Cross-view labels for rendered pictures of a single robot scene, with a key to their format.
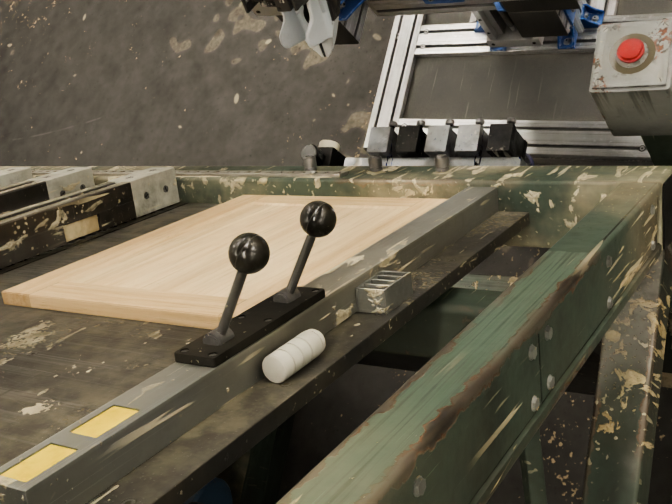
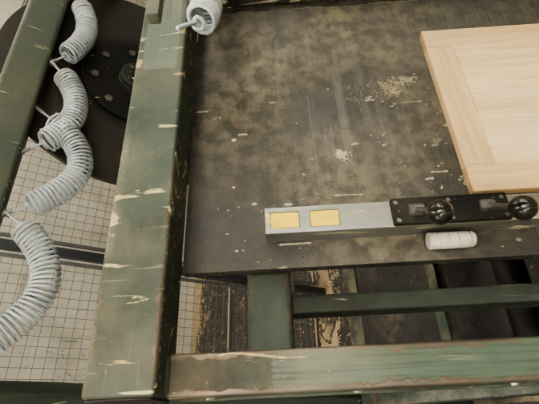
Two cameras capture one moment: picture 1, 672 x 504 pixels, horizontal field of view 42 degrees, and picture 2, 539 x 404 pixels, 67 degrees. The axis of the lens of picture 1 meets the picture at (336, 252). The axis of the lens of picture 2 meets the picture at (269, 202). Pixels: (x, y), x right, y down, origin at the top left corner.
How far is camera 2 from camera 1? 0.54 m
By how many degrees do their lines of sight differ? 62
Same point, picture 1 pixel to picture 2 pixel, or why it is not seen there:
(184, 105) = not seen: outside the picture
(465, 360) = (468, 362)
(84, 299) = (439, 79)
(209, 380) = (387, 228)
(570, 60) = not seen: outside the picture
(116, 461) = (314, 236)
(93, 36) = not seen: outside the picture
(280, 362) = (430, 244)
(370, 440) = (362, 360)
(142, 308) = (449, 118)
